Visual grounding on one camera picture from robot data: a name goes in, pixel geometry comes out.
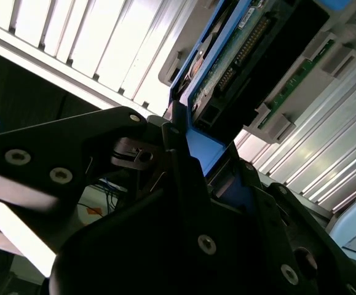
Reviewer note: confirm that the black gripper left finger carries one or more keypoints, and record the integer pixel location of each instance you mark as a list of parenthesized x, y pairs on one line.
[(57, 144)]

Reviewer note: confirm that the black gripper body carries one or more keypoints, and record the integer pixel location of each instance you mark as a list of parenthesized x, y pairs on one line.
[(165, 261)]

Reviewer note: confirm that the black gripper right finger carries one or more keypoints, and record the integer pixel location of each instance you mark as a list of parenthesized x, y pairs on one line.
[(257, 193)]

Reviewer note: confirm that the hard disk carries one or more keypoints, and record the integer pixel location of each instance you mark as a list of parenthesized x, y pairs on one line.
[(227, 61)]

